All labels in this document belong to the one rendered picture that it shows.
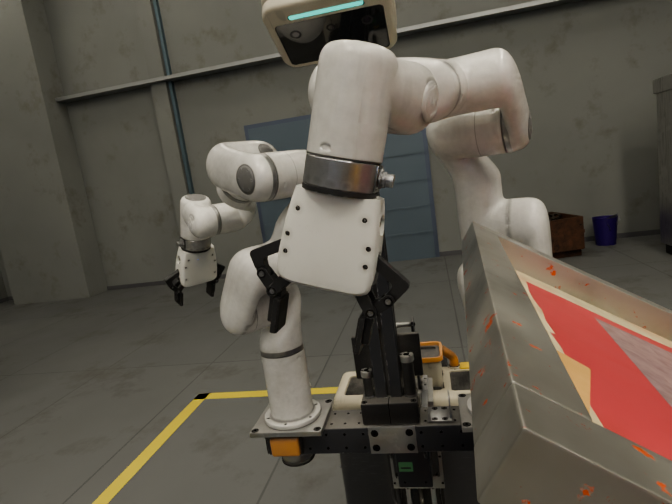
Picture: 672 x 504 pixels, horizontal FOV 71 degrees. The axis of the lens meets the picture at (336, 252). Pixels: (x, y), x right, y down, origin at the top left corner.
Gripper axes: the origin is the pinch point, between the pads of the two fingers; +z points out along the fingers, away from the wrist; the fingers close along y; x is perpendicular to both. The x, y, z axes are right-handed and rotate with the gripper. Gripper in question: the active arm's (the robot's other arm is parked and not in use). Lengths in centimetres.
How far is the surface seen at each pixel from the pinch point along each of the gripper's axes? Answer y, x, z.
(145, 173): 545, -746, 96
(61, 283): 669, -681, 326
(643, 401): -28.2, 7.4, -3.8
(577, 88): -172, -790, -150
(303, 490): 33, -169, 166
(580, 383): -22.5, 10.5, -5.3
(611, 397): -24.9, 10.1, -4.7
